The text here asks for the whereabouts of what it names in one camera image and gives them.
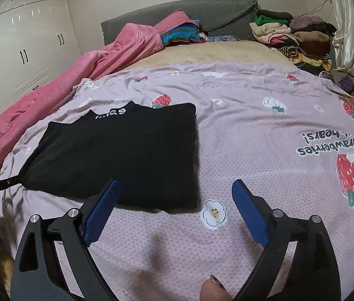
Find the cream curtain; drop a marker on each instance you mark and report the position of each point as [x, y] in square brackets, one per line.
[348, 22]

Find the pile of folded clothes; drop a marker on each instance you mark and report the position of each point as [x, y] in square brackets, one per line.
[302, 40]

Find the teal striped cloth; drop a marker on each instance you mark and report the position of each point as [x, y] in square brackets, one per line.
[180, 36]

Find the white wardrobe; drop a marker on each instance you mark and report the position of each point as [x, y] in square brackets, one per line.
[23, 37]

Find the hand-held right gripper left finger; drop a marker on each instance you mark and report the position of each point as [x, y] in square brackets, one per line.
[100, 216]

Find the blue floral cloth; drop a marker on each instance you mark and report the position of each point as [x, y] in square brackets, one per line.
[224, 38]

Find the lilac strawberry printed blanket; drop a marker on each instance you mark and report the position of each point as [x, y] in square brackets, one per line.
[258, 163]

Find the bag with purple cloth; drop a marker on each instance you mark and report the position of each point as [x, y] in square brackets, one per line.
[346, 83]

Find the grey headboard cover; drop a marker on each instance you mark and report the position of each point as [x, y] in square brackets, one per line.
[221, 18]

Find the pink fleece blanket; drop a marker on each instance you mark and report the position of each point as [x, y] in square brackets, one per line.
[70, 78]

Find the pink pillow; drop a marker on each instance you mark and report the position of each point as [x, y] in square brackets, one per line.
[177, 20]

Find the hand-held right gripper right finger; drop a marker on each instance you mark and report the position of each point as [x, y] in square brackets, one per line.
[252, 216]

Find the black sweater with orange cuffs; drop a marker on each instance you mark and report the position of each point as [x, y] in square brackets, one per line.
[117, 153]

